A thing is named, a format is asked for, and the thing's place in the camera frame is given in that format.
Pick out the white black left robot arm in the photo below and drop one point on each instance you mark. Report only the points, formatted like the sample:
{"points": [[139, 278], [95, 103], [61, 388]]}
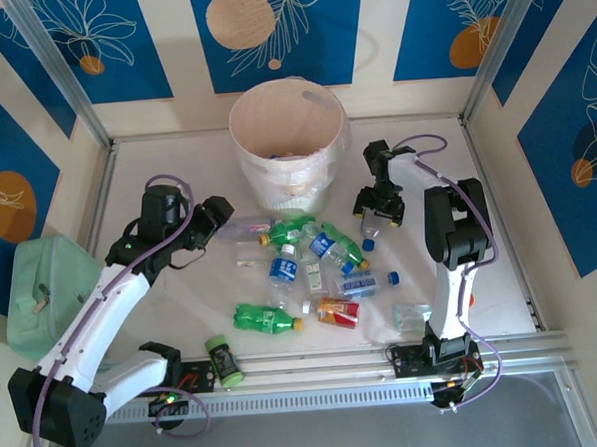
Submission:
{"points": [[93, 319]]}

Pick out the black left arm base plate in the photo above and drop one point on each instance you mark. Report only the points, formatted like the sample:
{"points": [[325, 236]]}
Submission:
{"points": [[199, 376]]}

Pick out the green canister black label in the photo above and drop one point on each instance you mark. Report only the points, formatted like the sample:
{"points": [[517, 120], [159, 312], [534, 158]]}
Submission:
{"points": [[223, 360]]}

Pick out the clear bottle blue cap striped label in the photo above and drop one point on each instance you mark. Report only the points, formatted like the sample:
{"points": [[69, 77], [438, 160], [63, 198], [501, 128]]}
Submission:
{"points": [[357, 284]]}

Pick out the clear bottle pink label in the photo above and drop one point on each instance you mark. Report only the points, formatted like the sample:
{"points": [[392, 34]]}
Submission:
{"points": [[244, 230]]}

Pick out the mint green zip case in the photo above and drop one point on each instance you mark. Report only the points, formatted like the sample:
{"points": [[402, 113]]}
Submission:
{"points": [[36, 277]]}

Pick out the white round waste bin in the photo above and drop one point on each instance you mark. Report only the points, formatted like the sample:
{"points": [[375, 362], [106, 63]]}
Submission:
{"points": [[283, 119]]}

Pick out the green bottle yellow cap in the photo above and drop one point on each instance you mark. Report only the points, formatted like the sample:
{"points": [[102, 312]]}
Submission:
{"points": [[348, 242], [286, 230], [263, 318]]}

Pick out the aluminium frame post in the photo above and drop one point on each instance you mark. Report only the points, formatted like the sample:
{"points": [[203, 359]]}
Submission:
{"points": [[60, 71], [502, 47]]}

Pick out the clear bottle white green label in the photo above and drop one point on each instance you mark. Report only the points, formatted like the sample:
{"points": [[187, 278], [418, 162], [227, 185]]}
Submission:
{"points": [[314, 278]]}

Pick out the small clear plastic container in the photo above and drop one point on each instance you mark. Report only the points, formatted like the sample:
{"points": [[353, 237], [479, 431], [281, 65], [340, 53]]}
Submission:
{"points": [[252, 256]]}

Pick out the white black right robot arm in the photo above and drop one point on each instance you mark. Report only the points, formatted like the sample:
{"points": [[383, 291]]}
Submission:
{"points": [[450, 295]]}

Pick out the translucent plastic bin liner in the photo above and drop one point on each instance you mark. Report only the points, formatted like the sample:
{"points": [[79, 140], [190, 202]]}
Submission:
{"points": [[271, 177]]}

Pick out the crushed clear plastic bottle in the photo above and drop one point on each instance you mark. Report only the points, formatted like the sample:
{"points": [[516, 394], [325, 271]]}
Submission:
{"points": [[408, 318]]}

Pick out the aluminium frame rail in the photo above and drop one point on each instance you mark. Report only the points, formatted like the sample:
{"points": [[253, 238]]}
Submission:
{"points": [[98, 194]]}

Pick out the clear bottle blue round logo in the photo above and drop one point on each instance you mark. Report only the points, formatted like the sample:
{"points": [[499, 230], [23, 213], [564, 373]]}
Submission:
{"points": [[324, 244]]}

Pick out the red label bottle white cap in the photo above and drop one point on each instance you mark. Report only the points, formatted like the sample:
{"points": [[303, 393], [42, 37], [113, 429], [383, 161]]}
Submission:
{"points": [[339, 312]]}

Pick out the clear bottle blue label white cap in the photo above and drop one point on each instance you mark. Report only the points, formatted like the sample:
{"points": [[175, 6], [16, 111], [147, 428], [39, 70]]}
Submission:
{"points": [[282, 270]]}

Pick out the wide aluminium mounting rail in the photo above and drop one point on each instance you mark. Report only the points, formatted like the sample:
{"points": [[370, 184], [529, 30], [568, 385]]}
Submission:
{"points": [[311, 363]]}

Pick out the small clear bottle blue cap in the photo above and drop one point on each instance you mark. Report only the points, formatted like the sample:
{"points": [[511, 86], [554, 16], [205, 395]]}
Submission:
{"points": [[371, 229]]}

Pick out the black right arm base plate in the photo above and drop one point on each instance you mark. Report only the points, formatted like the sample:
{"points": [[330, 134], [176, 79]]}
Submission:
{"points": [[408, 360]]}

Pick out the grey metal panel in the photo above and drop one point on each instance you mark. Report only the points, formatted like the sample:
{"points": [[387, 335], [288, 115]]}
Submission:
{"points": [[315, 438]]}

